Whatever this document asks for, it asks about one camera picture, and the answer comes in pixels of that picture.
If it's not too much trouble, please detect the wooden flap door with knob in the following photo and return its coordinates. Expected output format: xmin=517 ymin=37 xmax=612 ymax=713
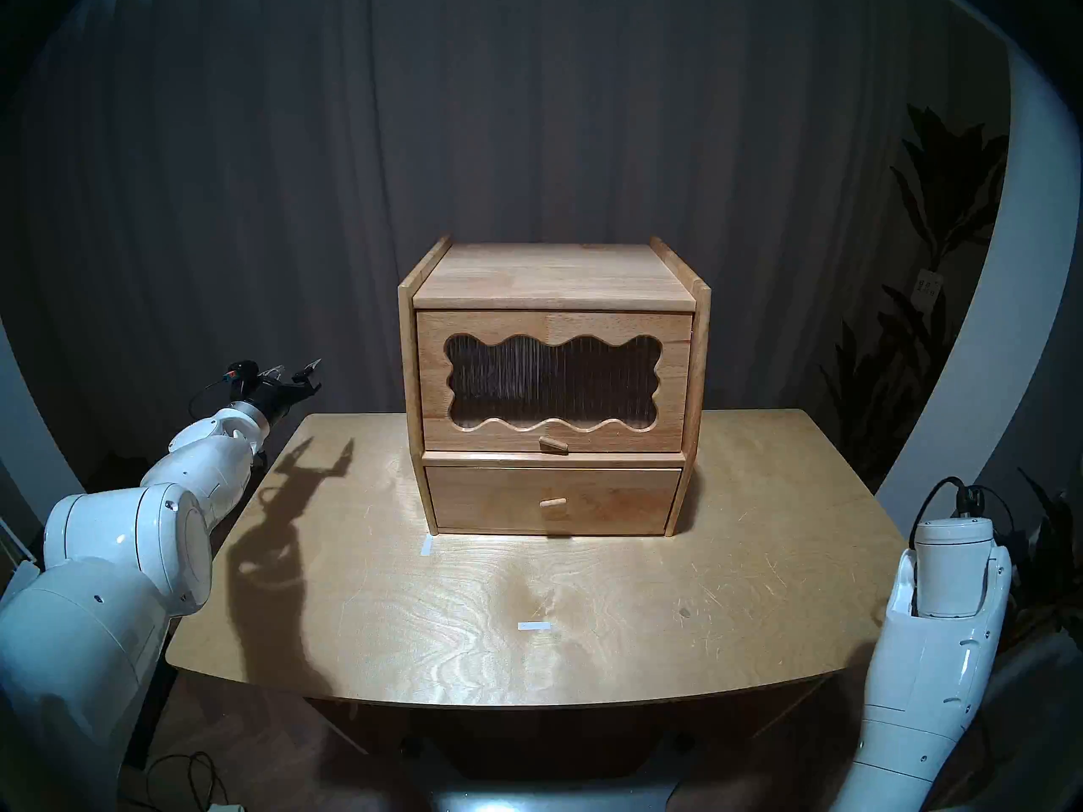
xmin=416 ymin=310 xmax=695 ymax=456

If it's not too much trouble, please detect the tall dark leafy plant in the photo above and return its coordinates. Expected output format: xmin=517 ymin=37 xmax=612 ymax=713
xmin=816 ymin=104 xmax=1012 ymax=490

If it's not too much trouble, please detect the dark potted plant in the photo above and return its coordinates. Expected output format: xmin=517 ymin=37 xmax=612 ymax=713
xmin=998 ymin=468 xmax=1083 ymax=650

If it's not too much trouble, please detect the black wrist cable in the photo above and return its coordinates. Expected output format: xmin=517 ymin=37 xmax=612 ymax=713
xmin=908 ymin=476 xmax=1016 ymax=553
xmin=188 ymin=369 xmax=270 ymax=473

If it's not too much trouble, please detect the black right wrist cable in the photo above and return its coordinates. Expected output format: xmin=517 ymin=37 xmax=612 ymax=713
xmin=908 ymin=476 xmax=1016 ymax=553

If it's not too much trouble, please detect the grey curtain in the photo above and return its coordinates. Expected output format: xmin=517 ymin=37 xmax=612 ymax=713
xmin=17 ymin=0 xmax=1012 ymax=481

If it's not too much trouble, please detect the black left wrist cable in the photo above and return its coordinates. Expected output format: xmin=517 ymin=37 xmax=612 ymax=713
xmin=188 ymin=369 xmax=270 ymax=473

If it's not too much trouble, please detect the white box device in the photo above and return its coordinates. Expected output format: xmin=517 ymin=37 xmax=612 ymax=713
xmin=0 ymin=518 xmax=41 ymax=608

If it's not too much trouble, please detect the wooden drawer with knob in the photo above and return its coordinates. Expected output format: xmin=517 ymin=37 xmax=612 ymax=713
xmin=426 ymin=466 xmax=684 ymax=534

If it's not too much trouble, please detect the black floor cable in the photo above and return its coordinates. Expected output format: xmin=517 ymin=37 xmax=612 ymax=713
xmin=127 ymin=751 xmax=229 ymax=812

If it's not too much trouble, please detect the wooden cabinet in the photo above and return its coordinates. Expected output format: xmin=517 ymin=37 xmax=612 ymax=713
xmin=398 ymin=235 xmax=712 ymax=536

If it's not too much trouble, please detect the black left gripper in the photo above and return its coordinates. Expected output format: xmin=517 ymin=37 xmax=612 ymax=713
xmin=244 ymin=359 xmax=323 ymax=426

